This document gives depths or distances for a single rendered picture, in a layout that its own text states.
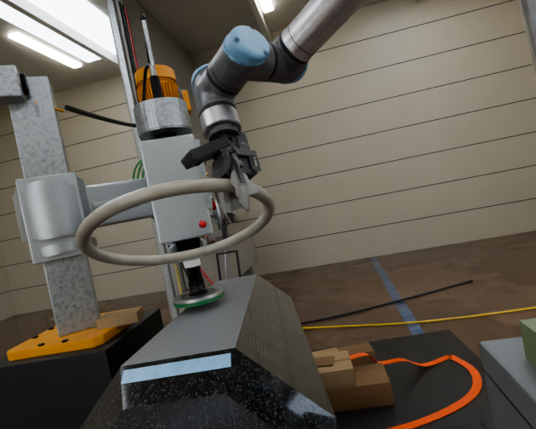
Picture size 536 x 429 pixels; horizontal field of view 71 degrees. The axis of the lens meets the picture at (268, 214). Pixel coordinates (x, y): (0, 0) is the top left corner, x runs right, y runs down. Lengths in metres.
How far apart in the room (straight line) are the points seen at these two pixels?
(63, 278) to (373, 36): 5.87
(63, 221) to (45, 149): 0.37
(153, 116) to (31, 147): 0.77
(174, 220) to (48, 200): 0.71
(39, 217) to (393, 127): 5.46
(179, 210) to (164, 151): 0.24
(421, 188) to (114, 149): 5.43
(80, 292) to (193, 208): 0.83
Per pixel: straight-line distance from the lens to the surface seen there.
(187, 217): 1.54
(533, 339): 0.82
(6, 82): 2.15
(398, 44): 6.82
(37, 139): 2.16
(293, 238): 6.43
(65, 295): 2.11
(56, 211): 2.02
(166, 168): 1.55
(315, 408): 1.17
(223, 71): 0.86
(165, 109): 1.57
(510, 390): 0.84
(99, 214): 0.82
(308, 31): 0.89
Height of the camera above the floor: 1.23
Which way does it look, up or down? 2 degrees down
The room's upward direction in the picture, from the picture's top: 11 degrees counter-clockwise
